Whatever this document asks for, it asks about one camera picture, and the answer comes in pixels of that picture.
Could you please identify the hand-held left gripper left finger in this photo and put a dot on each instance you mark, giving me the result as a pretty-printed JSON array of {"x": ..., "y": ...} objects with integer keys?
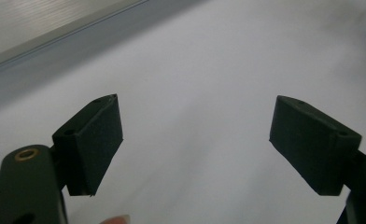
[{"x": 91, "y": 143}]

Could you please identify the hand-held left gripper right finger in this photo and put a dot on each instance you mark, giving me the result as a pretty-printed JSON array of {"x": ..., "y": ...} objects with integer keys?
[{"x": 308, "y": 140}]

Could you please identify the aluminium frame rail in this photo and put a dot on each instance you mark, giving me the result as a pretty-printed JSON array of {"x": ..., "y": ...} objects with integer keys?
[{"x": 31, "y": 34}]

